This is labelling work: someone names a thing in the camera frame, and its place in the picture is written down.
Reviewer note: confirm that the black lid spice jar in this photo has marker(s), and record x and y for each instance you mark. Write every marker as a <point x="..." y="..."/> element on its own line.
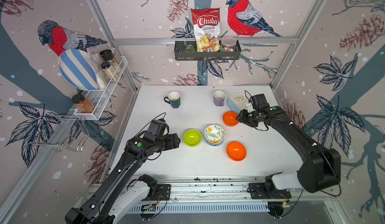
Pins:
<point x="108" y="56"/>
<point x="109" y="71"/>

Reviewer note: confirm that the blue yellow patterned bowl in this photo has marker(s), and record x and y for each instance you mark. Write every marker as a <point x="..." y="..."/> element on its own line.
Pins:
<point x="213" y="144"/>

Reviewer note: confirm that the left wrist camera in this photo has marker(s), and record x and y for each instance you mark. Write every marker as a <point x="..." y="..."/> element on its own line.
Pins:
<point x="157" y="127"/>

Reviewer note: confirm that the lime green bowl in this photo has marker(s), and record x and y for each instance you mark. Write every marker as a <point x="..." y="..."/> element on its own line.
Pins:
<point x="192" y="138"/>

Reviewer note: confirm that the dark green mug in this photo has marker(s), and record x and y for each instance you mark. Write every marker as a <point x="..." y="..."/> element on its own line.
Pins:
<point x="173" y="99"/>

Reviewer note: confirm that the large orange bowl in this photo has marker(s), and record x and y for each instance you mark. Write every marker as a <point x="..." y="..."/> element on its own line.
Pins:
<point x="236" y="151"/>

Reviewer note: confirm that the orange spice jar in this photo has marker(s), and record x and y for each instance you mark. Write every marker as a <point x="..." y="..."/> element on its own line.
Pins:
<point x="82" y="104"/>

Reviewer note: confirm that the cream blue plate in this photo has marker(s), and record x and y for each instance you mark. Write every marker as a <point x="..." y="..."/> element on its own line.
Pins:
<point x="237" y="102"/>

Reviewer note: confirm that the clear lidded jar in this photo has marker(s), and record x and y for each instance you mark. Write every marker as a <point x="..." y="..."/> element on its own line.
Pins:
<point x="228" y="44"/>

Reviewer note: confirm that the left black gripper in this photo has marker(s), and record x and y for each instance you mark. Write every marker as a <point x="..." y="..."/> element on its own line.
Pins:
<point x="173" y="141"/>

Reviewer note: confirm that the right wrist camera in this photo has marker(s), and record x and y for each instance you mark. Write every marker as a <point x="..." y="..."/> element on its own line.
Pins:
<point x="257" y="103"/>

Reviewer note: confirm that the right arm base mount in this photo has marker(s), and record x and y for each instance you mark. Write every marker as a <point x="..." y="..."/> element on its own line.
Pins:
<point x="267" y="190"/>

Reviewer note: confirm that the blue striped plate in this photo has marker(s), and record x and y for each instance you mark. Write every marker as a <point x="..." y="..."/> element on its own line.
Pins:
<point x="74" y="67"/>

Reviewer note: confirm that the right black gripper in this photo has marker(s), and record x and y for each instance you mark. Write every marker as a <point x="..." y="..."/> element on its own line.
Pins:
<point x="241" y="117"/>

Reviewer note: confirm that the clear acrylic wall shelf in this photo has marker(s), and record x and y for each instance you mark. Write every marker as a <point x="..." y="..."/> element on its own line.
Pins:
<point x="100" y="97"/>

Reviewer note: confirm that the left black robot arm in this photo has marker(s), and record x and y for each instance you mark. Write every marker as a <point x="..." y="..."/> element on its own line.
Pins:
<point x="97" y="209"/>

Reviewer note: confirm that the green item in basket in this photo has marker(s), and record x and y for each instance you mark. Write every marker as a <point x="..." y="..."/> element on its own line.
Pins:
<point x="190" y="49"/>

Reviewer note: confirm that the wire hook rack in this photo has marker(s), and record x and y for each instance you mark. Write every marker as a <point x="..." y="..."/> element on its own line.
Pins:
<point x="71" y="133"/>

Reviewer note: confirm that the red cassava chips bag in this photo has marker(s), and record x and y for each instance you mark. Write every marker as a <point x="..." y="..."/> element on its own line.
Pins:
<point x="206" y="23"/>

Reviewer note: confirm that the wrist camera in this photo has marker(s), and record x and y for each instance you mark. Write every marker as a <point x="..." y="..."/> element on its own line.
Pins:
<point x="257" y="103"/>
<point x="157" y="127"/>

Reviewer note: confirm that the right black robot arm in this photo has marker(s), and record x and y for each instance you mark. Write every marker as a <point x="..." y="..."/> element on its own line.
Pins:
<point x="321" y="167"/>

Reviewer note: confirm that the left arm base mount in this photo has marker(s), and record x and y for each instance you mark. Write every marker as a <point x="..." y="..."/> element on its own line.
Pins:
<point x="156" y="191"/>

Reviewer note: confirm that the small orange bowl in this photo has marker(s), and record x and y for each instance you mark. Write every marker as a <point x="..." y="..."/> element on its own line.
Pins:
<point x="229" y="119"/>

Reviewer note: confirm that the lavender mug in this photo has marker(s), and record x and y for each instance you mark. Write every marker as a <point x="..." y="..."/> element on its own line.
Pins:
<point x="219" y="98"/>

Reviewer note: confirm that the yellow flower patterned bowl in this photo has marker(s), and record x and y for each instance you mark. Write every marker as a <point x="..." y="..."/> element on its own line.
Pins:
<point x="214" y="134"/>

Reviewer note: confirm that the black wall basket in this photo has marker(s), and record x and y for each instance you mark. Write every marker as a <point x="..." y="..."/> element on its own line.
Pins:
<point x="182" y="55"/>

